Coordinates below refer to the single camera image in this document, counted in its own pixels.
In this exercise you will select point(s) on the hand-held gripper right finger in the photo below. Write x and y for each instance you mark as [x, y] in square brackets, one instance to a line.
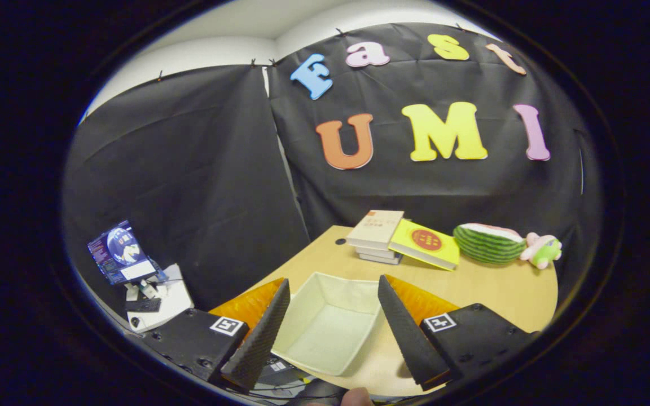
[407, 332]

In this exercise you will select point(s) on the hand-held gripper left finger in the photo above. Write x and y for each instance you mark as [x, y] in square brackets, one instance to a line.
[260, 338]

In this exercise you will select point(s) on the beige fabric storage box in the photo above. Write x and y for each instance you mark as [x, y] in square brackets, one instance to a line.
[330, 332]

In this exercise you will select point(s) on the grey book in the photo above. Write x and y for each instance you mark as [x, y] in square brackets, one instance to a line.
[376, 252]
[380, 260]

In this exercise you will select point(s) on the yellow book with red circle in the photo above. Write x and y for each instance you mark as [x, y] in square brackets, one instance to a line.
[426, 242]

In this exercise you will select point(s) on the white side desk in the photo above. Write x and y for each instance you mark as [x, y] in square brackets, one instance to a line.
[175, 299]

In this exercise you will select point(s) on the beige book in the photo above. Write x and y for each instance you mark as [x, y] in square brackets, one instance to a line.
[376, 225]

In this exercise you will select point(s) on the watermelon slice plush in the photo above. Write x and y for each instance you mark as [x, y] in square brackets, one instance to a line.
[488, 245]

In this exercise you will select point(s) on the pink and green plush toy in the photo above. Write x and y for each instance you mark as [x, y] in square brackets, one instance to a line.
[542, 251]

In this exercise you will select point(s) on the computer monitor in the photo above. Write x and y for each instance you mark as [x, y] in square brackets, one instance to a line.
[122, 254]

